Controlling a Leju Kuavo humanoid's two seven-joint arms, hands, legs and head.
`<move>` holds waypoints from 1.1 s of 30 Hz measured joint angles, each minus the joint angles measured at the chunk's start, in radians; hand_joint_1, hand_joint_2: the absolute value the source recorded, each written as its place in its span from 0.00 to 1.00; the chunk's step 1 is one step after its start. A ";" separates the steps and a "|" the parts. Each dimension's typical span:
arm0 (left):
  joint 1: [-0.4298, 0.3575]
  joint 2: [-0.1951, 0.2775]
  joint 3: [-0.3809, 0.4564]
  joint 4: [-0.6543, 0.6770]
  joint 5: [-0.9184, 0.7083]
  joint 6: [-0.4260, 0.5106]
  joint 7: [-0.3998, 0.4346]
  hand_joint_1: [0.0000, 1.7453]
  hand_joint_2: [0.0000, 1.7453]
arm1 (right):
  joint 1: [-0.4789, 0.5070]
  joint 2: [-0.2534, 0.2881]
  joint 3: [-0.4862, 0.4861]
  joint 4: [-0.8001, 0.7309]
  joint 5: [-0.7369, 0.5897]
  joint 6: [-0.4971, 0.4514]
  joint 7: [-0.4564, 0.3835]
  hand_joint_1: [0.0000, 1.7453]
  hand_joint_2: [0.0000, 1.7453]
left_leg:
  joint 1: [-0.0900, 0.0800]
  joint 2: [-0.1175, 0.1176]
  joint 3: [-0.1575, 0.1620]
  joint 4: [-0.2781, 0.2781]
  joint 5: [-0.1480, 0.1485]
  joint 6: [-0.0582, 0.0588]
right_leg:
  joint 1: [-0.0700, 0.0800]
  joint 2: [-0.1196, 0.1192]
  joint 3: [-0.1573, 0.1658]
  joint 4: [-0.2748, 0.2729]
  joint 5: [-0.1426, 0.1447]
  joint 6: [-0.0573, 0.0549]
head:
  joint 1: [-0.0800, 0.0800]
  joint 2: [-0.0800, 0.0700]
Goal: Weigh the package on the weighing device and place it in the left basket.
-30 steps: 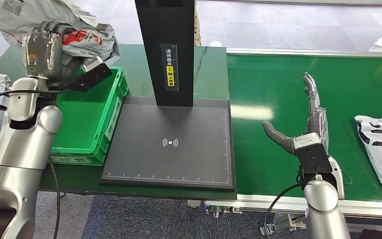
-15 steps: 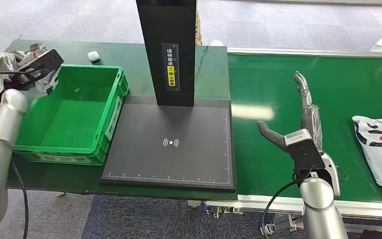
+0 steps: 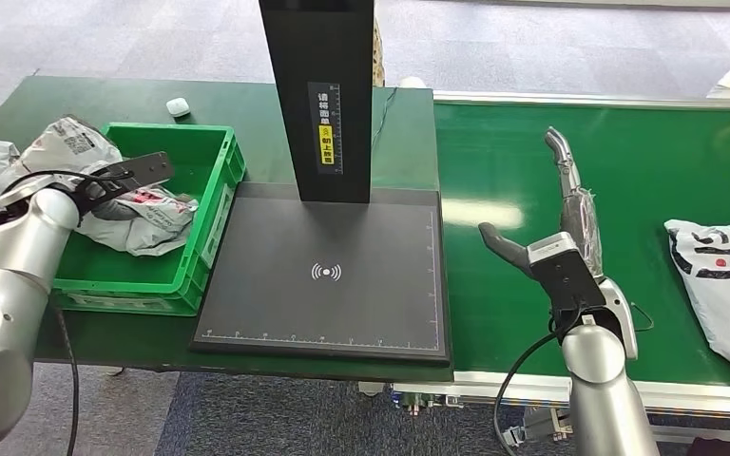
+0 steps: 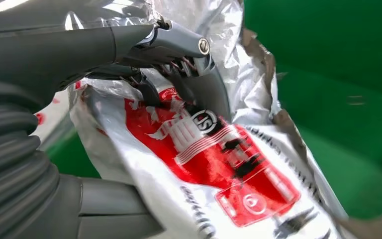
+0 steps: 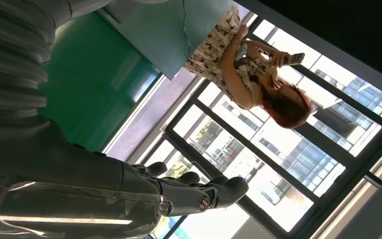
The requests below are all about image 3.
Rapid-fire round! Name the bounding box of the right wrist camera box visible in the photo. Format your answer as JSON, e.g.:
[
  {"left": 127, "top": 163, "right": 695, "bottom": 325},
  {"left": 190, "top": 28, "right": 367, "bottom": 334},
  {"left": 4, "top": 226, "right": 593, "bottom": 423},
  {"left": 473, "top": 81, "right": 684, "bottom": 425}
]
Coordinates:
[{"left": 527, "top": 231, "right": 606, "bottom": 310}]

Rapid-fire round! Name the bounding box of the green plastic basket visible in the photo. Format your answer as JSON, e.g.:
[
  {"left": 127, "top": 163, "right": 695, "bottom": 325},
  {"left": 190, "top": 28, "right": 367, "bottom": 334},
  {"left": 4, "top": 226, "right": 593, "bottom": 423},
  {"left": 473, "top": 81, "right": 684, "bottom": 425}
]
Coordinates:
[{"left": 49, "top": 122, "right": 246, "bottom": 318}]

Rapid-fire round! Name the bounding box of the black weighing platform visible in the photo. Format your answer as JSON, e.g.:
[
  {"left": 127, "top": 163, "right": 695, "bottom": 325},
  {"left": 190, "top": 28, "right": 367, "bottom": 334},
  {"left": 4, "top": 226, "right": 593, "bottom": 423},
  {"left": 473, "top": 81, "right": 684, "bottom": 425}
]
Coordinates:
[{"left": 189, "top": 182, "right": 453, "bottom": 367}]

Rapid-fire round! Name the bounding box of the aluminium conveyor frame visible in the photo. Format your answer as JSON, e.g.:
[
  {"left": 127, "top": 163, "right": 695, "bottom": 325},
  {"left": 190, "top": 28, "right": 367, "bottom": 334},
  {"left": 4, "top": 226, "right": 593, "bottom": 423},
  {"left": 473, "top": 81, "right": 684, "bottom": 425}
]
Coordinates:
[{"left": 390, "top": 90, "right": 730, "bottom": 445}]

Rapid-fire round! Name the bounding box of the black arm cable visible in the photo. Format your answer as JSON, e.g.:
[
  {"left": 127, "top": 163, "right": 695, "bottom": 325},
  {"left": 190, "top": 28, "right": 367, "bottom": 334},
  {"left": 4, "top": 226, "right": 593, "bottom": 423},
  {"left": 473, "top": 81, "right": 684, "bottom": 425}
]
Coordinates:
[
  {"left": 492, "top": 301, "right": 584, "bottom": 456},
  {"left": 0, "top": 168, "right": 130, "bottom": 456}
]

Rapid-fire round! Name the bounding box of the metal connector block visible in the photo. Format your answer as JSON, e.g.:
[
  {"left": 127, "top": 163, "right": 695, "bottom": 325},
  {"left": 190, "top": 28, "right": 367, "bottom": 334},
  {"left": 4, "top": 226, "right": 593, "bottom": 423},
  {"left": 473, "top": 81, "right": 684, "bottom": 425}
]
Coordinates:
[{"left": 393, "top": 387, "right": 464, "bottom": 417}]

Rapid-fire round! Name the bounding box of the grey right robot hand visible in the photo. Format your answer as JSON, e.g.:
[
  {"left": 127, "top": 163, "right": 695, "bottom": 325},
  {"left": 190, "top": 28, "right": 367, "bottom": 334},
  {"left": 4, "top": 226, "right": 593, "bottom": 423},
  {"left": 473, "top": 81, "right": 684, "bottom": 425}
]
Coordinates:
[{"left": 478, "top": 126, "right": 605, "bottom": 278}]

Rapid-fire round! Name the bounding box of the green conveyor belt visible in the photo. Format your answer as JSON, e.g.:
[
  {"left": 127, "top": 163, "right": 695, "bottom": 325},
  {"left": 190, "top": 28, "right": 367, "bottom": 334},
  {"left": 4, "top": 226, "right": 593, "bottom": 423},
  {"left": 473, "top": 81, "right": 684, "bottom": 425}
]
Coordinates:
[{"left": 433, "top": 100, "right": 730, "bottom": 389}]

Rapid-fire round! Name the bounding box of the grey cable plug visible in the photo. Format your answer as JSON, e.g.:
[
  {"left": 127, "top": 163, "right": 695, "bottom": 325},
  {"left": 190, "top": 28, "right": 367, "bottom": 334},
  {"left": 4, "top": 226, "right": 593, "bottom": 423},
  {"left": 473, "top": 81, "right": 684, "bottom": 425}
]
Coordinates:
[{"left": 502, "top": 408, "right": 574, "bottom": 449}]

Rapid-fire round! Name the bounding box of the grey package with red print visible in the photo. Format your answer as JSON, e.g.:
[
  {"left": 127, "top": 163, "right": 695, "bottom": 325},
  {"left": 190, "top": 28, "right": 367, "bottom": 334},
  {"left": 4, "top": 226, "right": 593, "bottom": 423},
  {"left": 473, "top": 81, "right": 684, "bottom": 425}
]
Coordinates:
[{"left": 10, "top": 116, "right": 201, "bottom": 257}]

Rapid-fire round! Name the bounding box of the thin black table cable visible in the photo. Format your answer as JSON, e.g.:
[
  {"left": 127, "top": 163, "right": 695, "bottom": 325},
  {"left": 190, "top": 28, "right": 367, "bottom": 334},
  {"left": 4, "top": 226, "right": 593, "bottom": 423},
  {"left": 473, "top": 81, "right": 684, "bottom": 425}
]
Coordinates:
[{"left": 370, "top": 87, "right": 399, "bottom": 152}]

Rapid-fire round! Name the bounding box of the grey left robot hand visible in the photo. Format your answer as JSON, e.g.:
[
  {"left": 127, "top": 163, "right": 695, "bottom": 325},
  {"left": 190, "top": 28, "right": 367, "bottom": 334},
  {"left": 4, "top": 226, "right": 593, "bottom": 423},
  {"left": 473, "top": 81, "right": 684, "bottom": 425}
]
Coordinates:
[{"left": 89, "top": 197, "right": 141, "bottom": 222}]

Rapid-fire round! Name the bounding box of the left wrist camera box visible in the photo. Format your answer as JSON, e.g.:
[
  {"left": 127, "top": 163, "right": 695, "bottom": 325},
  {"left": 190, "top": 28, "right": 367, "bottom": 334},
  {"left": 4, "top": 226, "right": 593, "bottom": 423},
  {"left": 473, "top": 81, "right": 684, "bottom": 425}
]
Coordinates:
[{"left": 81, "top": 150, "right": 176, "bottom": 202}]

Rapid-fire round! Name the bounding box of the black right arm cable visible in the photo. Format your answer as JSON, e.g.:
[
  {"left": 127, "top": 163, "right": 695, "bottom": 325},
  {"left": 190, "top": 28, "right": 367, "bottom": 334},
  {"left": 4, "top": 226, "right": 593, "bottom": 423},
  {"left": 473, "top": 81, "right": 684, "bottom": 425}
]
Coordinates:
[{"left": 492, "top": 301, "right": 584, "bottom": 456}]

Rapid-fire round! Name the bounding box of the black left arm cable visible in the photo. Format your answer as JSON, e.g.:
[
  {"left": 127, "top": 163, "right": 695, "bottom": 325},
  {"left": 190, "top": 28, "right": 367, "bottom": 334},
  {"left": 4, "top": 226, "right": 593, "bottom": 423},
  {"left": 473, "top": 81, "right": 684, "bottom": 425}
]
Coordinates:
[{"left": 0, "top": 168, "right": 130, "bottom": 456}]

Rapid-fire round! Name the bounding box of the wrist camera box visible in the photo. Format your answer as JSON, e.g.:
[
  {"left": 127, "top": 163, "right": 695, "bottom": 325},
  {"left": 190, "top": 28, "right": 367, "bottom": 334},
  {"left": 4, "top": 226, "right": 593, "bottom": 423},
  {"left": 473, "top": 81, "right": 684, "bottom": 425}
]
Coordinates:
[
  {"left": 527, "top": 231, "right": 606, "bottom": 310},
  {"left": 81, "top": 150, "right": 176, "bottom": 202}
]

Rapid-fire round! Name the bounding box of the black scanner column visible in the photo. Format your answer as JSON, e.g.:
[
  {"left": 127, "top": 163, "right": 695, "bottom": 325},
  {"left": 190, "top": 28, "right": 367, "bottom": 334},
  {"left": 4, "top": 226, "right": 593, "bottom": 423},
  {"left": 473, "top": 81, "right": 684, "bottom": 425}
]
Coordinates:
[{"left": 258, "top": 0, "right": 375, "bottom": 204}]

